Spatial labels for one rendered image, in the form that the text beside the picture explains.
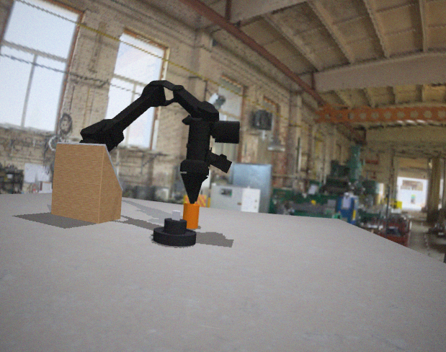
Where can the black round pedestal with silver shaft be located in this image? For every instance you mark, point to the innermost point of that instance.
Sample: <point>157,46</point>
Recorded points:
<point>174,232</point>

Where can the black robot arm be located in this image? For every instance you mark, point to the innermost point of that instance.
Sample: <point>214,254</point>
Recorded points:
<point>203,121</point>

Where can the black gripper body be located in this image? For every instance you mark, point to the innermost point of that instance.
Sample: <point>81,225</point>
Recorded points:
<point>197,151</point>

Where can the orange knob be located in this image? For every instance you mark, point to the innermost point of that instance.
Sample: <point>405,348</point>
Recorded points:
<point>190,214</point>

